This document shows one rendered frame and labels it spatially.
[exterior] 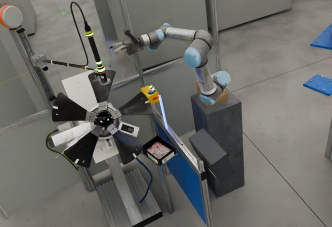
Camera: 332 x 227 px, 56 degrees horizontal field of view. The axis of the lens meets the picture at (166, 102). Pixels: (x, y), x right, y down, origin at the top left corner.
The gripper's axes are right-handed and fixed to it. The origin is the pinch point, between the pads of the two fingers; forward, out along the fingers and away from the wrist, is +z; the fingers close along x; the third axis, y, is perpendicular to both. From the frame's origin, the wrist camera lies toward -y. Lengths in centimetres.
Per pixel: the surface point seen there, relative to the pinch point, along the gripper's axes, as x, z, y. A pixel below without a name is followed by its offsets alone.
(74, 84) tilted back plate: 39, 29, 35
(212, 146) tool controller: -73, -25, 42
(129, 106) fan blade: 0.8, 0.2, 47.2
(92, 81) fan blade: 20.8, 17.1, 28.2
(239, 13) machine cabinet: 274, -290, 140
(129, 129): -3, 6, 64
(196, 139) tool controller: -62, -21, 43
